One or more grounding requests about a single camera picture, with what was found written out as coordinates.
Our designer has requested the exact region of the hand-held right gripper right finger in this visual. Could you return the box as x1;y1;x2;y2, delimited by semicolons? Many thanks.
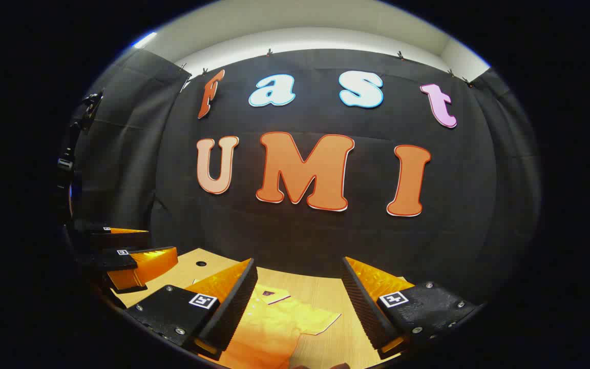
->
341;256;480;359

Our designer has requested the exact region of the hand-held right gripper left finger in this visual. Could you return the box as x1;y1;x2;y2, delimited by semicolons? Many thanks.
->
125;259;258;361

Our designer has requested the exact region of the orange polo T-shirt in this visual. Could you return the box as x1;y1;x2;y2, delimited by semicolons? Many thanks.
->
216;283;342;369

